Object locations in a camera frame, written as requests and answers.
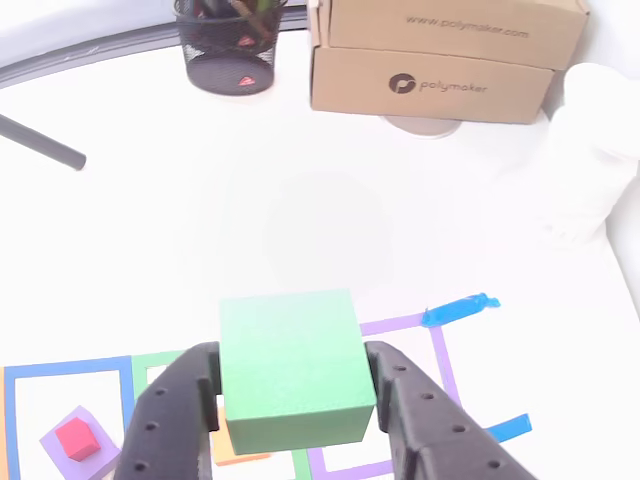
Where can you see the grey round disc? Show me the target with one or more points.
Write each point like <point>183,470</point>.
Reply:
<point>425,127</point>

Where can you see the orange cube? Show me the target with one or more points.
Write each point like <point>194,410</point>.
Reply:
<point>225,447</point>

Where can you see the green cube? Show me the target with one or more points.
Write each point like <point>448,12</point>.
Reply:
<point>290,360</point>

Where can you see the small red cube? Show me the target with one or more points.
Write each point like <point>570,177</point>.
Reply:
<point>75,437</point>

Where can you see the grey rod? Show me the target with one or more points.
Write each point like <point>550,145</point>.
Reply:
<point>45,142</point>

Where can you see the purple square frame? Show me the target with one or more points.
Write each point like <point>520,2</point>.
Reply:
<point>445,360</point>

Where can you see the polymaker cardboard box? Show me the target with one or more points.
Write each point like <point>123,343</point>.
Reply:
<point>350,85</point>

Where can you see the plain cardboard box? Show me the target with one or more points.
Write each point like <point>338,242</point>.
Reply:
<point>375,25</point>

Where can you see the blue square frame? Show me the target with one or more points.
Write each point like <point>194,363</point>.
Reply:
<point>65,367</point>

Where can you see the blue tape strip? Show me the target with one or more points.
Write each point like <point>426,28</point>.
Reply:
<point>510,429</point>
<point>455,310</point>

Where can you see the black mesh bin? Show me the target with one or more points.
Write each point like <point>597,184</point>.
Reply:
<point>225,65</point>

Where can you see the green square frame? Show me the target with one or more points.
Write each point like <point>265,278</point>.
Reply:
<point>140,380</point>

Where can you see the large purple cube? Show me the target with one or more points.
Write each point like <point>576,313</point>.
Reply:
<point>97,460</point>

